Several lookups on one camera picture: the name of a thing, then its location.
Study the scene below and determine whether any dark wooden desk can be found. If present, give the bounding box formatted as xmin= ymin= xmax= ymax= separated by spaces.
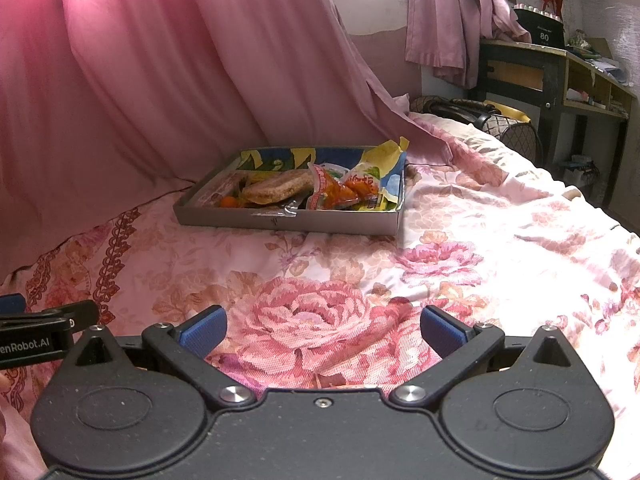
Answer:
xmin=470 ymin=37 xmax=638 ymax=196

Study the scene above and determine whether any floral pink bedsheet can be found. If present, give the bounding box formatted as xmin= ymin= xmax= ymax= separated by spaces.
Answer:
xmin=0 ymin=110 xmax=640 ymax=480

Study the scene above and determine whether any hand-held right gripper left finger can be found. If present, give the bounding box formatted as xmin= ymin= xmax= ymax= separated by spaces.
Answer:
xmin=55 ymin=305 xmax=257 ymax=408

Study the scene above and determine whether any clear biscuit packet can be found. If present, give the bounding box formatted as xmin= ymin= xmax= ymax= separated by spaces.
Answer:
xmin=197 ymin=170 xmax=246 ymax=207

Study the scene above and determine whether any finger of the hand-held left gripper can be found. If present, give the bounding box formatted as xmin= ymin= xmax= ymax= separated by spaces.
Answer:
xmin=0 ymin=293 xmax=27 ymax=316
xmin=0 ymin=300 xmax=100 ymax=335

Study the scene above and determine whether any grey cardboard tray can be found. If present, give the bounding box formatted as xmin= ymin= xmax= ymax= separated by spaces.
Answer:
xmin=172 ymin=145 xmax=408 ymax=237

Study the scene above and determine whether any brown bread packet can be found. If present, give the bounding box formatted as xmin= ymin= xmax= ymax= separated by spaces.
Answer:
xmin=241 ymin=169 xmax=313 ymax=206

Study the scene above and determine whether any clear orange snack packet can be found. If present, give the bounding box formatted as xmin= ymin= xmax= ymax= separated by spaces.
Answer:
xmin=307 ymin=162 xmax=358 ymax=210

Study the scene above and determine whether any white plastic container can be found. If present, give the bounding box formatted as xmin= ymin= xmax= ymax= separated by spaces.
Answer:
xmin=557 ymin=155 xmax=601 ymax=191

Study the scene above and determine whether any lilac window curtain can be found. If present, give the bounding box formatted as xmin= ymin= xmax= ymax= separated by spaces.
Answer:
xmin=405 ymin=0 xmax=533 ymax=91

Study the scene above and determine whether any pink bed curtain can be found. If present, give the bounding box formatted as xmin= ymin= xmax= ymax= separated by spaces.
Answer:
xmin=0 ymin=0 xmax=451 ymax=281

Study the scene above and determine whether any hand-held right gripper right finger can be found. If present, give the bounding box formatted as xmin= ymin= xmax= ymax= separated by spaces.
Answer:
xmin=389 ymin=305 xmax=586 ymax=408

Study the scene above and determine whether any black box with white label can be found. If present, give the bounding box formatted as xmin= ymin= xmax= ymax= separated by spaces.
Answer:
xmin=512 ymin=7 xmax=566 ymax=48

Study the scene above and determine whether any orange snack packet green label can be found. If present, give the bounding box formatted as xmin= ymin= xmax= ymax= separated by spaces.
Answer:
xmin=350 ymin=160 xmax=388 ymax=201

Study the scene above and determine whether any stack of papers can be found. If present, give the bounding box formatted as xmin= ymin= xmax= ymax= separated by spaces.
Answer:
xmin=565 ymin=30 xmax=631 ymax=86

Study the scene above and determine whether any yellow cloth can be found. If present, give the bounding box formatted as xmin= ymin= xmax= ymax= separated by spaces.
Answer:
xmin=487 ymin=102 xmax=531 ymax=121

